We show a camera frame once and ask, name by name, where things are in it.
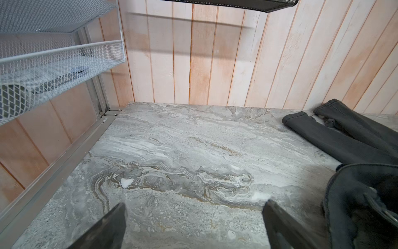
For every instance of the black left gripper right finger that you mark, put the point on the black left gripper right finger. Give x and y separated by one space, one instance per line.
283 231

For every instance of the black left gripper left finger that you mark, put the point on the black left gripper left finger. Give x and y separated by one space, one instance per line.
107 233

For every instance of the black leather belt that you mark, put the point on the black leather belt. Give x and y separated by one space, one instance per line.
383 213

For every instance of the dark grey trousers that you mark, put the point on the dark grey trousers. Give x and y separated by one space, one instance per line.
368 156

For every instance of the aluminium frame rail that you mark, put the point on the aluminium frame rail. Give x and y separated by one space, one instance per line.
22 211

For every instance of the white wire mesh shelf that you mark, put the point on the white wire mesh shelf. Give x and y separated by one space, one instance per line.
40 57

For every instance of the black mesh wall basket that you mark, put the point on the black mesh wall basket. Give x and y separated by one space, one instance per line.
257 5

